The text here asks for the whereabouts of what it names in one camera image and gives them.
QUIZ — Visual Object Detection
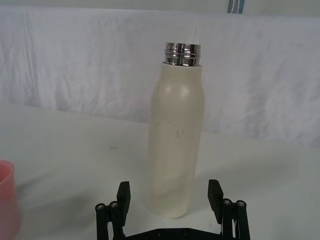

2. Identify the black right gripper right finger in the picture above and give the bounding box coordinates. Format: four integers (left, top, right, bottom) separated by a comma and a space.
207, 179, 251, 240

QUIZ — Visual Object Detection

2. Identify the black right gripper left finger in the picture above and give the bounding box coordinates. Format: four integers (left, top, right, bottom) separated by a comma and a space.
94, 181, 132, 240

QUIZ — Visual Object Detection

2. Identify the cream vacuum bottle steel neck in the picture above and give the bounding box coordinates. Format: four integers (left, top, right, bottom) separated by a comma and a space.
147, 41, 206, 219

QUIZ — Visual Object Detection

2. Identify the pink plastic cup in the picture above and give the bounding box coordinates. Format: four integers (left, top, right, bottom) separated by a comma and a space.
0, 159, 22, 240

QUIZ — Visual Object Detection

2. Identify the white table cloth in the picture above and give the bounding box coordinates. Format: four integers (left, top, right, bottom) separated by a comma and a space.
0, 101, 320, 240

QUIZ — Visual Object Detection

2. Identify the white curtain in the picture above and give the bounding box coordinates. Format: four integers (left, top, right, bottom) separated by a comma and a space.
0, 4, 320, 141

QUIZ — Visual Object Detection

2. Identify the grey striped post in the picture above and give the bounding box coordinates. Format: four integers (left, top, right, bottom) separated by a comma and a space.
225, 0, 245, 15

